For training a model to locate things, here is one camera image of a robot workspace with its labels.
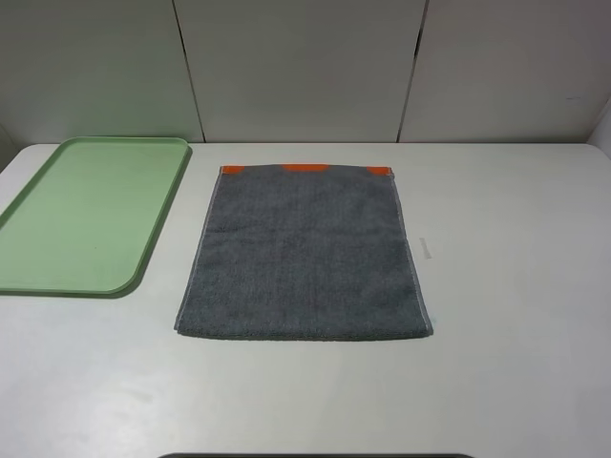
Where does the grey towel with orange pattern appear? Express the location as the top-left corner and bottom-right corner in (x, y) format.
(175, 164), (433, 342)

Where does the light green plastic tray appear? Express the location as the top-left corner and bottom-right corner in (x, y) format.
(1, 137), (190, 297)

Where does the clear tape strip right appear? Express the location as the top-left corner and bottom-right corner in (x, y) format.
(419, 238), (432, 260)

